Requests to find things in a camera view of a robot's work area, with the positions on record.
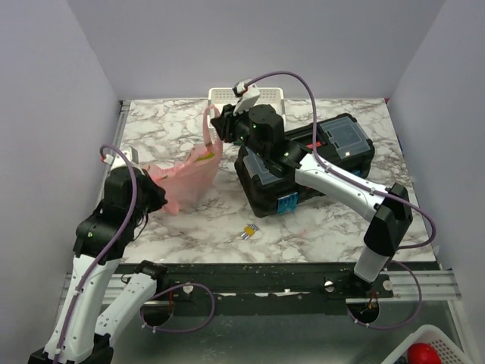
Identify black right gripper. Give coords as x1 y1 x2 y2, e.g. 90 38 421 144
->
210 100 268 161

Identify pink plastic bag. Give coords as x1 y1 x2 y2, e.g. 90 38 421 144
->
142 105 223 215

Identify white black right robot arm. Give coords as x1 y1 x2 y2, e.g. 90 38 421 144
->
210 105 413 297

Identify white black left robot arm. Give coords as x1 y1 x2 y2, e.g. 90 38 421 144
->
29 165 168 363

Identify white perforated plastic basket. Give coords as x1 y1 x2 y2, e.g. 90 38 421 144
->
204 87 286 140

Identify black toolbox clear lids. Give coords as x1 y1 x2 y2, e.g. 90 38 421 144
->
234 113 375 218

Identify white basket bottom right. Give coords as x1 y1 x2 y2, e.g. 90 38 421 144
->
380 325 473 363

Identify red ball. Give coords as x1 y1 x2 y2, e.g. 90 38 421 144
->
407 343 442 364

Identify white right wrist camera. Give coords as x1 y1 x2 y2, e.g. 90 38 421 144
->
232 79 261 116

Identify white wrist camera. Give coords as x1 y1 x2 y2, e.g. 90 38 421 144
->
101 146 139 169
232 79 261 116

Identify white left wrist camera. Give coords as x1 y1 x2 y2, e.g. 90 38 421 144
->
101 146 139 169

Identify aluminium rail left edge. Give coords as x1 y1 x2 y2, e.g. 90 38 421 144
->
98 100 131 201

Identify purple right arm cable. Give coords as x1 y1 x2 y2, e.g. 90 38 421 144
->
246 71 437 330

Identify aluminium rail front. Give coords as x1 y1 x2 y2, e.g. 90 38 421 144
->
379 271 462 302

